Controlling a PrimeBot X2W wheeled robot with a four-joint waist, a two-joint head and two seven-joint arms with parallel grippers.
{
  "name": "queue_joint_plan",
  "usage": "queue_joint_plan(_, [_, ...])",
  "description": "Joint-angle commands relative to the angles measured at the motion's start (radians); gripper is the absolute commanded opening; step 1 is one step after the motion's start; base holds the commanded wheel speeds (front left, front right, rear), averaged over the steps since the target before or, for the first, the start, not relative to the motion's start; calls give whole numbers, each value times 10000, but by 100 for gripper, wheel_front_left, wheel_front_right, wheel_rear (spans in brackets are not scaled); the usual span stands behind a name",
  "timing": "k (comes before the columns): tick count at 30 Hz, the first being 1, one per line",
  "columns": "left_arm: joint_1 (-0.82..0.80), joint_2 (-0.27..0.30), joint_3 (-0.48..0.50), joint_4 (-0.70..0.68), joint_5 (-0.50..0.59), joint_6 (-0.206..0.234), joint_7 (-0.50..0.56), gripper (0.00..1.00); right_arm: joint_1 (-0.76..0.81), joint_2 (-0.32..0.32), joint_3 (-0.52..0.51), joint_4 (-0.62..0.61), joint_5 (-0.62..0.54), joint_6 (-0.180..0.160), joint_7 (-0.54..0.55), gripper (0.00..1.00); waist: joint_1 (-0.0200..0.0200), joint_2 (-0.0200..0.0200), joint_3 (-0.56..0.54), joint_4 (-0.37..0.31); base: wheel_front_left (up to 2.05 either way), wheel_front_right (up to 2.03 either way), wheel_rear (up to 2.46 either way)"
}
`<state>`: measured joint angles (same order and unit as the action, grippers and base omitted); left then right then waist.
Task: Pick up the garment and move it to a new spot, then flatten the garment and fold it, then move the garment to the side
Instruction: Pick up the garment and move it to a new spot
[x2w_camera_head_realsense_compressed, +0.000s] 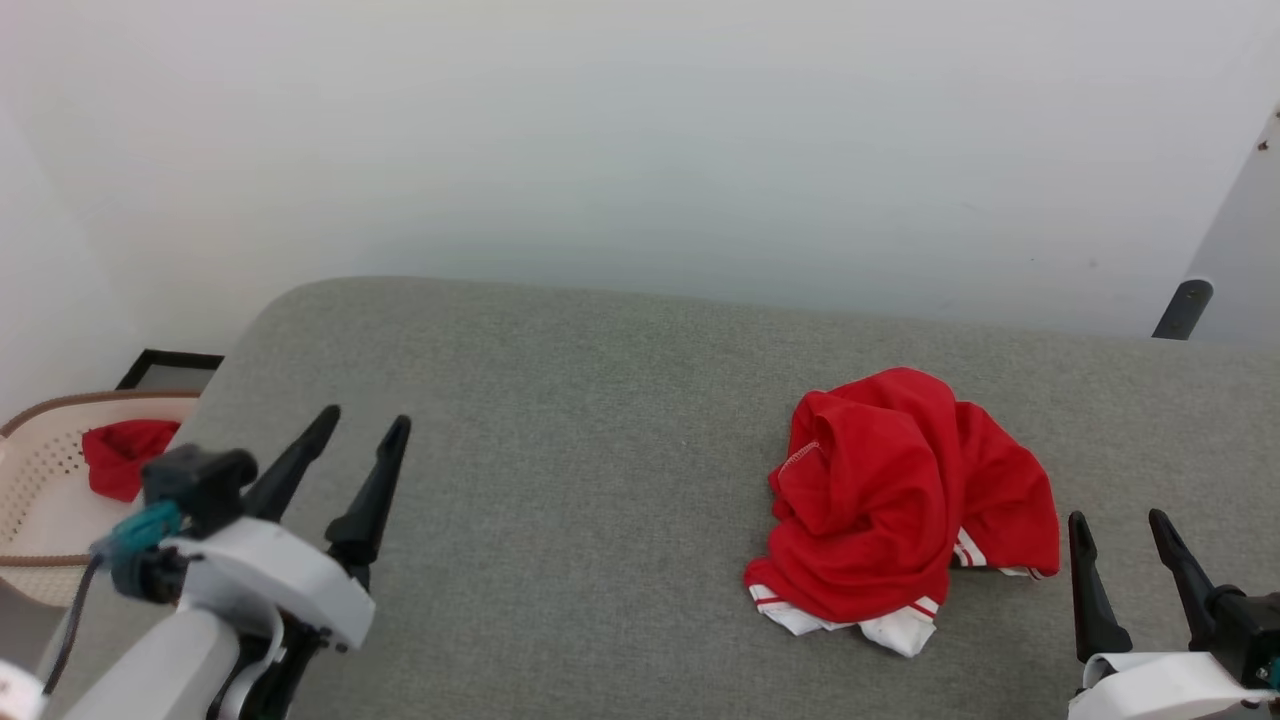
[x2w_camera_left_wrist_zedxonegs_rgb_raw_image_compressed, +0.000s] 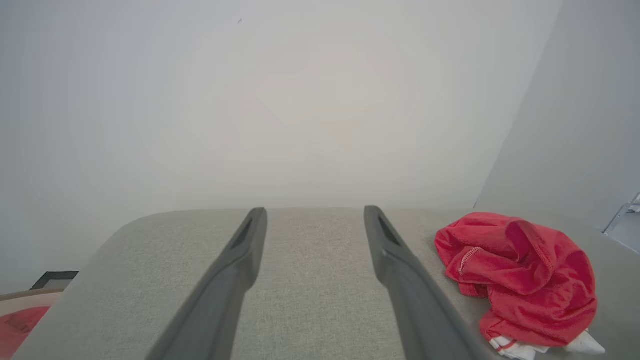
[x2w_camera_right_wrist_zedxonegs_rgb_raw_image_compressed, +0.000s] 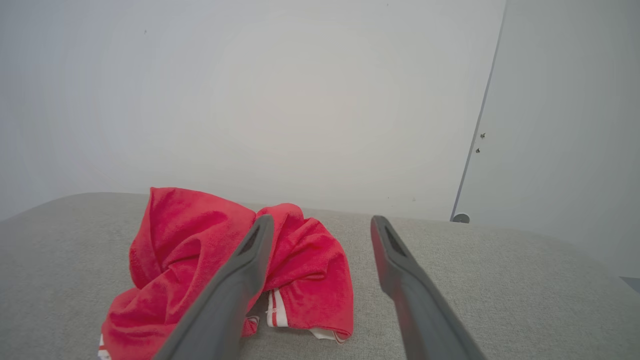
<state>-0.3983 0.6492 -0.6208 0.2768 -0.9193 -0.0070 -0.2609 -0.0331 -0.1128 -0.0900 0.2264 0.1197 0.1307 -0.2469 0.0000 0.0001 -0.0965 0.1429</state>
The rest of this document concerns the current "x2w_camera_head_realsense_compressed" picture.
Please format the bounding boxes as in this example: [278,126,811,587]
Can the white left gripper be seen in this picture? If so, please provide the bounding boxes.
[165,405,412,651]

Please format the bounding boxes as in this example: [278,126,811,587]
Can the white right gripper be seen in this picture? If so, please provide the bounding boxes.
[1068,508,1280,720]

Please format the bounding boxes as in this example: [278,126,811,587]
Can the red garment with white trim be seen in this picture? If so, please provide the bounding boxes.
[743,367,1061,659]

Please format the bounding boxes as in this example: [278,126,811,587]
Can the small red cloth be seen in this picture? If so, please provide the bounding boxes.
[82,420,181,503]

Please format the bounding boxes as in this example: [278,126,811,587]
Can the black framed panel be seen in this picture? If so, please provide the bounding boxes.
[116,349,225,393]

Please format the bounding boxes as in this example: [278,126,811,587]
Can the beige perforated laundry basket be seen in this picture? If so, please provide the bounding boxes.
[0,390,201,609]

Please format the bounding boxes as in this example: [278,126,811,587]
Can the teal camera cable connector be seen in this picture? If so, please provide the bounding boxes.
[92,500,187,603]

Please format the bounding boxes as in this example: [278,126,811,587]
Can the black slanted post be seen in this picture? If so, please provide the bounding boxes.
[1152,280,1215,341]

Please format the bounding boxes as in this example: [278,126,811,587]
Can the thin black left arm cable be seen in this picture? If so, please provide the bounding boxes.
[40,555,107,696]

